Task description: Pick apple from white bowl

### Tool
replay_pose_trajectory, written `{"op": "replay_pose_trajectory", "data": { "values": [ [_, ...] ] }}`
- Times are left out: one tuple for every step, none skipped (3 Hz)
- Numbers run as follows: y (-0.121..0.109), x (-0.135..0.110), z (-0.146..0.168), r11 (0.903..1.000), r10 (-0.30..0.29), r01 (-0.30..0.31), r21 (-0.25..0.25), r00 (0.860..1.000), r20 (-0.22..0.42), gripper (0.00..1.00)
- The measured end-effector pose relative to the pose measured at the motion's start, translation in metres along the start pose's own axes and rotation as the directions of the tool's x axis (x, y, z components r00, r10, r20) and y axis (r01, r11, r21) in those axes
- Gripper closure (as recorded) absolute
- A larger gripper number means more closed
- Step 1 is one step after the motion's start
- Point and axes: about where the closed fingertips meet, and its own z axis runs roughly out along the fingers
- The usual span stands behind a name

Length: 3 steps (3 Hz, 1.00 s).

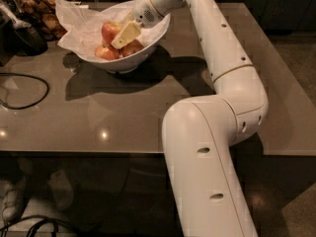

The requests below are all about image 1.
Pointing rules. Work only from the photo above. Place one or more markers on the white shoe left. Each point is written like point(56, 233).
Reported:
point(13, 205)

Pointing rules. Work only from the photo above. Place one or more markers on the white crumpled paper liner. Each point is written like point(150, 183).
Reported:
point(82, 27)

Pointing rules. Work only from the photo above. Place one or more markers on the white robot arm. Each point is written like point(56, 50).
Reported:
point(197, 132)

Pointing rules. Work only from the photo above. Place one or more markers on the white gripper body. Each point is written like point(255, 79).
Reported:
point(144, 11)

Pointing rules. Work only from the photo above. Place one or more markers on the red apple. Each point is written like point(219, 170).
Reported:
point(132, 48)
point(107, 52)
point(109, 31)

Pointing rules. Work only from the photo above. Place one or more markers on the white shoe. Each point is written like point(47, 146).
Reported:
point(61, 189)
point(13, 205)

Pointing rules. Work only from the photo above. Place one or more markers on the white shoe right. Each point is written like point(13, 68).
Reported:
point(61, 189)

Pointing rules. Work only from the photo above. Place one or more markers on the glass jar of snacks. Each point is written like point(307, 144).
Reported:
point(42, 15)

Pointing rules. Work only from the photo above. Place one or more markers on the black round appliance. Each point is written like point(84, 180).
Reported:
point(30, 41)

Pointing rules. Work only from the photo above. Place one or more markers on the white ceramic bowl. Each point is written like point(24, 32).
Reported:
point(144, 55)

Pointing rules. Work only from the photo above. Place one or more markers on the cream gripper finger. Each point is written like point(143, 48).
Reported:
point(127, 18)
point(130, 31)

